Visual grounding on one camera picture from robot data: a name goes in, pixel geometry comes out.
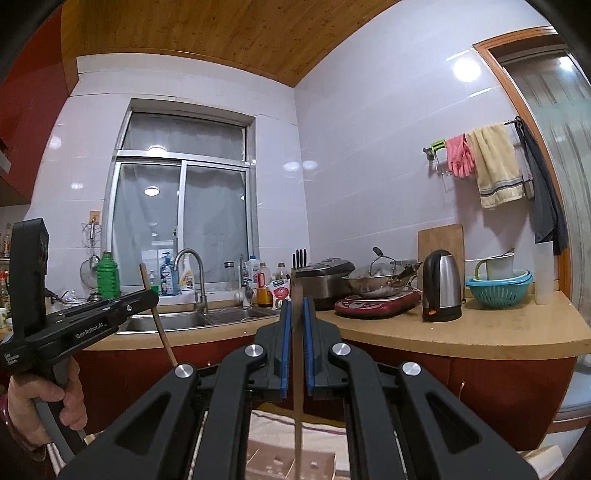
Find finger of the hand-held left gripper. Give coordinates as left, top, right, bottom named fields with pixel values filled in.
left=90, top=290, right=160, bottom=334

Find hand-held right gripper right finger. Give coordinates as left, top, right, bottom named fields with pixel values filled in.
left=302, top=296, right=532, bottom=480

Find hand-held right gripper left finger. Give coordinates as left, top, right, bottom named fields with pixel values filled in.
left=55, top=298, right=294, bottom=480

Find wooden chopstick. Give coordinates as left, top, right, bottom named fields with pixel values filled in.
left=140, top=263, right=178, bottom=370
left=291, top=276, right=304, bottom=480

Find person's left hand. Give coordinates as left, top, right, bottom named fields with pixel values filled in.
left=8, top=357, right=88, bottom=447

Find green ribbed plastic bottle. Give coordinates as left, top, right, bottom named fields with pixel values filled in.
left=97, top=251, right=122, bottom=300

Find blue detergent bottle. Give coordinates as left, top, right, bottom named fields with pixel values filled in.
left=159, top=251, right=180, bottom=296

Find red and white packet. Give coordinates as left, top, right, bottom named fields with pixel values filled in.
left=272, top=279, right=293, bottom=311

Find stainless steel sink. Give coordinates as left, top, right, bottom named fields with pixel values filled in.
left=117, top=308, right=278, bottom=334

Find orange bottle with red label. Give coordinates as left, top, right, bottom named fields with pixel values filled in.
left=257, top=263, right=273, bottom=308

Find grey rice cooker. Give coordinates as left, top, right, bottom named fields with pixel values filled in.
left=293, top=258, right=356, bottom=311

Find hanging metal strainer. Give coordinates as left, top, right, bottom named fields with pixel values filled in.
left=79, top=254, right=100, bottom=296

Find white spray bottle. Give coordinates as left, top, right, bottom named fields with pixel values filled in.
left=179, top=254, right=195, bottom=295

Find steel gooseneck faucet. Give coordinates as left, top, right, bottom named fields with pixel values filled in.
left=173, top=248, right=208, bottom=312

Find red induction cooker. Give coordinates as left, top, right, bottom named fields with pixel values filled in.
left=335, top=291, right=423, bottom=318

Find striped tablecloth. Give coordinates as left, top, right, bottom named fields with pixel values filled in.
left=249, top=408, right=348, bottom=450

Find sliding kitchen window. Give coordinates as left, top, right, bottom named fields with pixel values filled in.
left=104, top=99, right=257, bottom=296

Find steel wok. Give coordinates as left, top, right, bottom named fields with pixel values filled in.
left=344, top=247, right=423, bottom=298

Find steel electric kettle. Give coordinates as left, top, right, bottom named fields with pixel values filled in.
left=421, top=249, right=464, bottom=322

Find wooden cutting board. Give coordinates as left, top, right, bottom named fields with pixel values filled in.
left=418, top=224, right=465, bottom=278

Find wooden kitchen countertop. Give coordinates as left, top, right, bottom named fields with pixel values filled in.
left=83, top=291, right=591, bottom=358

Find teal plastic colander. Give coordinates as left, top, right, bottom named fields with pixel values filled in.
left=465, top=272, right=534, bottom=309

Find white mug with green rim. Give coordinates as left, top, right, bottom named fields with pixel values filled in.
left=475, top=254, right=515, bottom=281

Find pink rubber gloves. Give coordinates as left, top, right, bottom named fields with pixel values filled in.
left=445, top=134, right=476, bottom=178

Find white plastic container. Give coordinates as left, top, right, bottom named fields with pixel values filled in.
left=536, top=240, right=559, bottom=305

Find yellow towel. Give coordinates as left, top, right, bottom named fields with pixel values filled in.
left=465, top=124, right=525, bottom=209

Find dark hanging cloth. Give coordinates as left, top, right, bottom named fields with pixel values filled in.
left=515, top=117, right=570, bottom=254

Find frosted glass door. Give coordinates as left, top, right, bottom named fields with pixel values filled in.
left=473, top=25, right=591, bottom=416

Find hanging wire utensil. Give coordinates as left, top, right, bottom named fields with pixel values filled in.
left=82, top=220, right=102, bottom=251

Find red wall cabinet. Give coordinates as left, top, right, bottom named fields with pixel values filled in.
left=0, top=0, right=79, bottom=204

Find metal towel rail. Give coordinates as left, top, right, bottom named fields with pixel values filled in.
left=422, top=117, right=522, bottom=178

